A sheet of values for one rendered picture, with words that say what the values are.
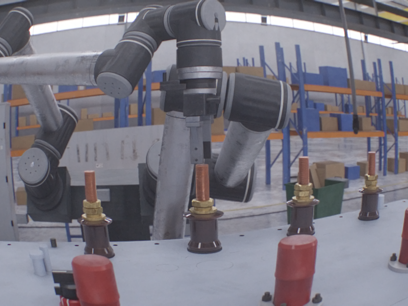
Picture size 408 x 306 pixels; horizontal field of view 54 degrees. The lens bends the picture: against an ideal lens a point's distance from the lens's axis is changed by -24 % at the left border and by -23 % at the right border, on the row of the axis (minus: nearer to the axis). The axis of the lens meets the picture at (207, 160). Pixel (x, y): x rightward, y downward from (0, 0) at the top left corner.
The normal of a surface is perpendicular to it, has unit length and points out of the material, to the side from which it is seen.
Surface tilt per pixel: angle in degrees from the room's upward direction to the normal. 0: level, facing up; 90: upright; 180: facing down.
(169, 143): 92
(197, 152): 90
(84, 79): 126
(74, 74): 107
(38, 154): 56
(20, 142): 90
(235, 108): 117
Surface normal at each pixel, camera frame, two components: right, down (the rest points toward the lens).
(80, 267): -0.29, -0.40
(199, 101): -0.19, 0.11
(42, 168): 0.20, -0.37
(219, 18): 0.82, 0.04
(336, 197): 0.58, 0.15
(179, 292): -0.03, -0.99
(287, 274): -0.50, 0.09
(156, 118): 0.28, 0.10
